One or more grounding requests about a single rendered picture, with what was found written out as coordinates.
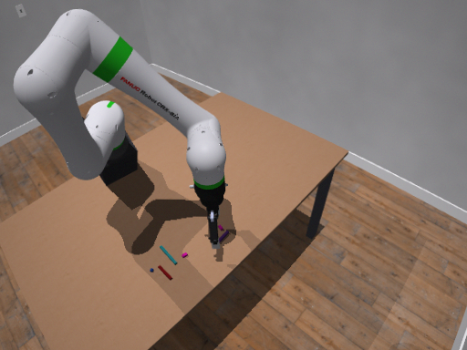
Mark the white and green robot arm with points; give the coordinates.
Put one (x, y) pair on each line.
(45, 86)

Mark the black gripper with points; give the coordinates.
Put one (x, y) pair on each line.
(213, 209)

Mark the purple rod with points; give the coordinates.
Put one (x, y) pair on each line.
(223, 236)

